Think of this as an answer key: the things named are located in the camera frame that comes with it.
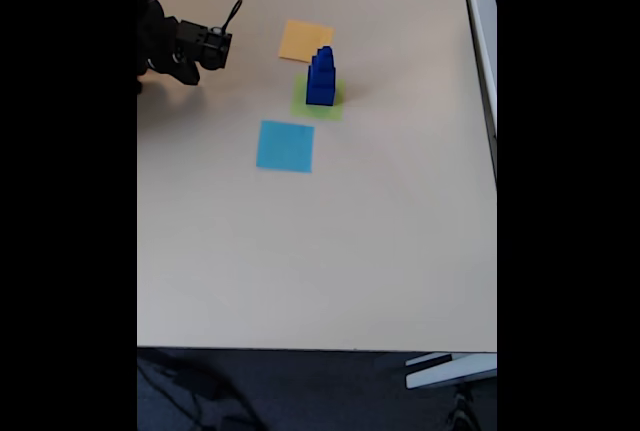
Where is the small blue cube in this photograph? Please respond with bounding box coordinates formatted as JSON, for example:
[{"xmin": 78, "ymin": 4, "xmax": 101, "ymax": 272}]
[{"xmin": 310, "ymin": 53, "xmax": 335, "ymax": 76}]

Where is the large blue cube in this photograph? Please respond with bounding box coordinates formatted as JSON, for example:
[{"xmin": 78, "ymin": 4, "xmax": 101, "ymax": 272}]
[{"xmin": 305, "ymin": 79, "xmax": 338, "ymax": 107}]

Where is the white neighbouring table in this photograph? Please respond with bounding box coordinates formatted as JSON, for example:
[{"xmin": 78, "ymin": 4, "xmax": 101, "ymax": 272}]
[{"xmin": 458, "ymin": 0, "xmax": 498, "ymax": 183}]

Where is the white table leg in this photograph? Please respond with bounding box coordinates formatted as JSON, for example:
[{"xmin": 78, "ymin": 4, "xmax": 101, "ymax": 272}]
[{"xmin": 404, "ymin": 352, "xmax": 498, "ymax": 390}]

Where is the black floor cable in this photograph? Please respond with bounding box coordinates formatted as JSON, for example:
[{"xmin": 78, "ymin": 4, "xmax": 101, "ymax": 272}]
[{"xmin": 137, "ymin": 350, "xmax": 264, "ymax": 431}]

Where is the orange paper square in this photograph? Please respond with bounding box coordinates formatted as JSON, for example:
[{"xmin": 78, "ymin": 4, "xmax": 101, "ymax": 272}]
[{"xmin": 277, "ymin": 19, "xmax": 335, "ymax": 64}]

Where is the green paper square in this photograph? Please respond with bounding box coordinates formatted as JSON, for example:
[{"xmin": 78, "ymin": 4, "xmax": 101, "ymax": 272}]
[{"xmin": 290, "ymin": 74, "xmax": 347, "ymax": 123}]

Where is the light blue paper square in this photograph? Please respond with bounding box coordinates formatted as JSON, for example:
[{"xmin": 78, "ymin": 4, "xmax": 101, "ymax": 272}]
[{"xmin": 255, "ymin": 119, "xmax": 316, "ymax": 174}]

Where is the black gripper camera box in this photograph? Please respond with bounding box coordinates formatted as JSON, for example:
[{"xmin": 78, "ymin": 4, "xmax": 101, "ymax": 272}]
[{"xmin": 174, "ymin": 19, "xmax": 234, "ymax": 72}]

